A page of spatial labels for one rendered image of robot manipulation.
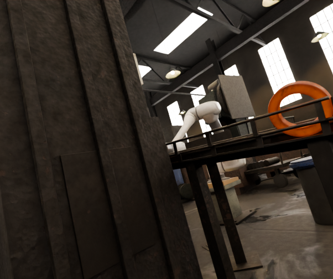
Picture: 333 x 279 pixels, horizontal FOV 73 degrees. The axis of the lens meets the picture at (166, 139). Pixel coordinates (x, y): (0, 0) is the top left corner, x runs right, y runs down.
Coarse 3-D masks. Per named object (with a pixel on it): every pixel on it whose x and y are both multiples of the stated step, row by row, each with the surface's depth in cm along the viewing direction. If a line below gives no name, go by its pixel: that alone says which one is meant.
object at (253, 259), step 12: (228, 132) 125; (192, 144) 129; (204, 144) 128; (216, 168) 132; (216, 180) 131; (216, 192) 131; (228, 204) 128; (228, 216) 128; (228, 228) 127; (240, 240) 125; (240, 252) 124; (252, 252) 133; (240, 264) 123; (252, 264) 119
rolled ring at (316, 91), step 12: (288, 84) 72; (300, 84) 69; (312, 84) 68; (276, 96) 75; (312, 96) 68; (324, 96) 67; (276, 108) 76; (324, 108) 68; (276, 120) 78; (288, 132) 78; (300, 132) 75; (312, 132) 73
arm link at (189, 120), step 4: (188, 116) 200; (192, 116) 201; (184, 120) 198; (188, 120) 196; (192, 120) 199; (184, 124) 192; (188, 124) 193; (192, 124) 202; (180, 128) 191; (184, 128) 189; (188, 128) 192; (180, 132) 188; (184, 132) 189; (176, 136) 188; (180, 136) 187
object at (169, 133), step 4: (164, 128) 677; (168, 128) 666; (172, 128) 661; (176, 128) 675; (164, 132) 677; (168, 132) 667; (172, 132) 657; (176, 132) 670; (164, 136) 678; (168, 136) 667; (172, 136) 658; (184, 136) 691; (168, 140) 668; (172, 140) 658
